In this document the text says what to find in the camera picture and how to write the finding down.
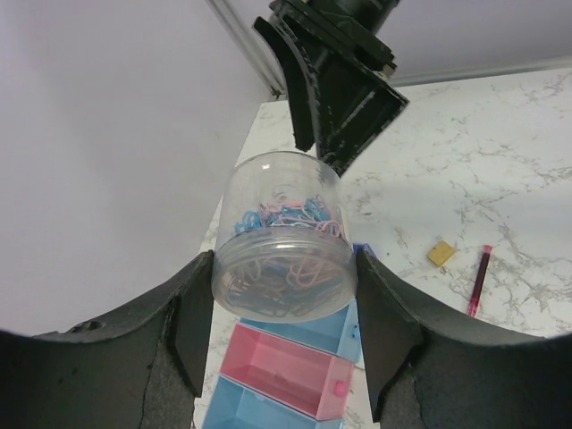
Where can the clear jar of paper clips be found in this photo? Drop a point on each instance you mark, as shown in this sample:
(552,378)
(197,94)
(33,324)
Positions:
(283,252)

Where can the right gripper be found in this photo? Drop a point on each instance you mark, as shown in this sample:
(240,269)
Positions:
(357,103)

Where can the yellow eraser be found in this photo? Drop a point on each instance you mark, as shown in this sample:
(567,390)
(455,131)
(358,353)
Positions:
(441,253)

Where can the light blue drawer box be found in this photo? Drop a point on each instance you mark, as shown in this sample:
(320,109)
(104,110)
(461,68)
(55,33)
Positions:
(236,406)

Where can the sky blue drawer box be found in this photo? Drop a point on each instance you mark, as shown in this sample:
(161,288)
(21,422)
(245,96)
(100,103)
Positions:
(337,333)

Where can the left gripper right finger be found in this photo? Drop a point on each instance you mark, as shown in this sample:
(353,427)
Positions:
(430,366)

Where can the red pen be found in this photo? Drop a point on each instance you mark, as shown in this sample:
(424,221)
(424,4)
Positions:
(479,281)

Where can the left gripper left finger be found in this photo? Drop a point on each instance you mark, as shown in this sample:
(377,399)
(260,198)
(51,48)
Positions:
(141,365)

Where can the pink drawer box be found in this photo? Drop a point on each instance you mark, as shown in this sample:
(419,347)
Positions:
(313,382)

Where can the purple drawer box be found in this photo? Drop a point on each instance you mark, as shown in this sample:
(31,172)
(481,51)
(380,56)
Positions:
(363,247)

